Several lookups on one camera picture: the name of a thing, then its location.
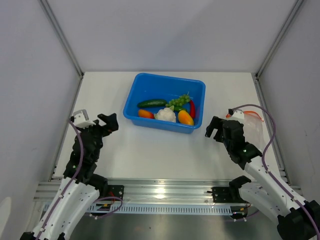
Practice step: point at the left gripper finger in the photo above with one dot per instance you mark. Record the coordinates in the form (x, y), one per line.
(105, 131)
(111, 122)

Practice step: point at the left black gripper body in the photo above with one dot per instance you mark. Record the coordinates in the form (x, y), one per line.
(96, 131)

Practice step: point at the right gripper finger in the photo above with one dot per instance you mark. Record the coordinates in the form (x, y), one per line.
(214, 121)
(219, 136)

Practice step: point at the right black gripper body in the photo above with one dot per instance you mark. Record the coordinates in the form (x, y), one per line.
(226, 142)

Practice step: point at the clear zip top bag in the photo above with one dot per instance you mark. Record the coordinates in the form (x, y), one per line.
(253, 129)

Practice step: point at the yellow orange mango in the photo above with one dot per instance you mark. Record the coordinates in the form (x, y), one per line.
(185, 118)

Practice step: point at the orange red mango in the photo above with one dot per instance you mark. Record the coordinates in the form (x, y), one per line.
(142, 113)

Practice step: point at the white cauliflower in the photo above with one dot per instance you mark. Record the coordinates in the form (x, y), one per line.
(167, 114)

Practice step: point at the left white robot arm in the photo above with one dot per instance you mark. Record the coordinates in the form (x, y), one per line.
(80, 187)

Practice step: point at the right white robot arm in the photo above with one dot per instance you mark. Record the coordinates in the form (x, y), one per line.
(295, 217)

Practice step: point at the red chili pepper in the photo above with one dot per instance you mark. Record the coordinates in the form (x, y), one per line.
(192, 112)

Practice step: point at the green grape bunch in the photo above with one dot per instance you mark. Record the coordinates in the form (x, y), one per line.
(179, 102)

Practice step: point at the green chili pepper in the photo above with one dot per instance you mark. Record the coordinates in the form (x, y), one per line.
(179, 108)

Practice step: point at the blue plastic bin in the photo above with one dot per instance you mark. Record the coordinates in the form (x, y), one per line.
(151, 86)

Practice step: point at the dark green cucumber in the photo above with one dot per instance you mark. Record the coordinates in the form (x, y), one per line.
(152, 103)

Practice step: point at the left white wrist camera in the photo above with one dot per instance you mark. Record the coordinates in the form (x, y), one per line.
(80, 119)

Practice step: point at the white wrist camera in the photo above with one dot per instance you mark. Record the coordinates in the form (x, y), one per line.
(80, 119)
(237, 115)

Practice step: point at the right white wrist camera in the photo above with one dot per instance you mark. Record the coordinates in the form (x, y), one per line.
(237, 115)

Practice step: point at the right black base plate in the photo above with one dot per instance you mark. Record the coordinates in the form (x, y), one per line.
(221, 194)

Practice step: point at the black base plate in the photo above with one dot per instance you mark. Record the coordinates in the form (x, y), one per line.
(221, 194)
(115, 191)

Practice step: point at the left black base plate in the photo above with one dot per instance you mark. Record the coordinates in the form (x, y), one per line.
(115, 191)

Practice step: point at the aluminium mounting rail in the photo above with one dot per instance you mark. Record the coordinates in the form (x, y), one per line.
(167, 191)

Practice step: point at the left aluminium frame post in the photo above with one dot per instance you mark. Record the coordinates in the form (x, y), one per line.
(52, 19)

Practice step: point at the aluminium frame post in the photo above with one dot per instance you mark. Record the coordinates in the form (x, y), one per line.
(52, 19)
(293, 13)

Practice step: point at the right aluminium frame post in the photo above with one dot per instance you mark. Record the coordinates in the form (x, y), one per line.
(293, 13)

